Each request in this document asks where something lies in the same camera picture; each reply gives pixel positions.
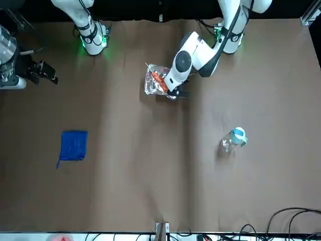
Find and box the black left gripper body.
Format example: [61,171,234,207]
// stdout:
[167,79,191,101]

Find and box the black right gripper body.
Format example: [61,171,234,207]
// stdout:
[15,54,40,81]

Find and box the clear seasoning bottle blue cap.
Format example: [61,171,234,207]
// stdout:
[220,127,248,154]

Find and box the blue dishcloth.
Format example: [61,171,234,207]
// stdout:
[56,130,89,170]

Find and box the orange sausage skewer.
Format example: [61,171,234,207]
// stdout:
[145,63,168,92]

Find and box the black frame bar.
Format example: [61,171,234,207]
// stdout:
[0,9,35,30]

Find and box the silver aluminium post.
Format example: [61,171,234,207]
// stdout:
[154,221,170,241]

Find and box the black cable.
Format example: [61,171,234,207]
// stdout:
[267,207,321,241]
[239,224,256,241]
[287,210,321,241]

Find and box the aluminium frame bar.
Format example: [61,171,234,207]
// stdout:
[299,0,321,26]

